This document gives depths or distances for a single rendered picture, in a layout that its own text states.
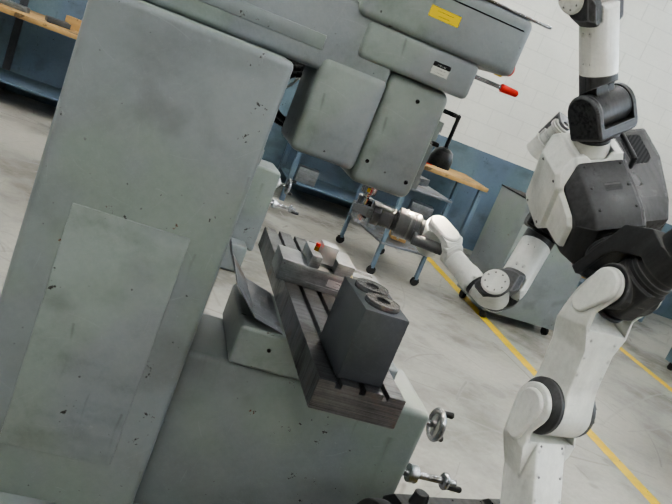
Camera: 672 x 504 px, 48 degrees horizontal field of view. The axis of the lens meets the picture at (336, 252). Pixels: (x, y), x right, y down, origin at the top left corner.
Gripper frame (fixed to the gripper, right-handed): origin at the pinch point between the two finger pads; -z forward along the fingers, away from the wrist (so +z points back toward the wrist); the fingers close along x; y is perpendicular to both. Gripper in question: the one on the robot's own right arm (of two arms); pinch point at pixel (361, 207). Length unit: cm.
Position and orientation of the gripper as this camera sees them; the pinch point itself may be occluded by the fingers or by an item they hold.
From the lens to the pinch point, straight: 227.0
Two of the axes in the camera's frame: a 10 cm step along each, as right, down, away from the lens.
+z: 9.3, 3.5, 0.5
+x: -0.4, 2.4, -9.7
